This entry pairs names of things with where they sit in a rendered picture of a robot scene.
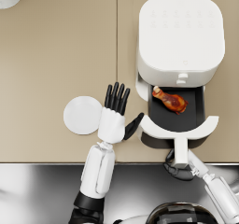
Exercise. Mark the roasted brown chicken drumstick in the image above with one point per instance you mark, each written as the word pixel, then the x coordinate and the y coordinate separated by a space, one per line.
pixel 171 100

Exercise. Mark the dark round robot body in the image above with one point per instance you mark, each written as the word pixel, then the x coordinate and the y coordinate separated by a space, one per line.
pixel 179 213

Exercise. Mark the round white plate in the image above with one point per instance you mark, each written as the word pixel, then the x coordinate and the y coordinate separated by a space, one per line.
pixel 81 115

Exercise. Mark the white air fryer body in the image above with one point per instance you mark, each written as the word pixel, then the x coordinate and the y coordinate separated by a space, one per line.
pixel 180 38

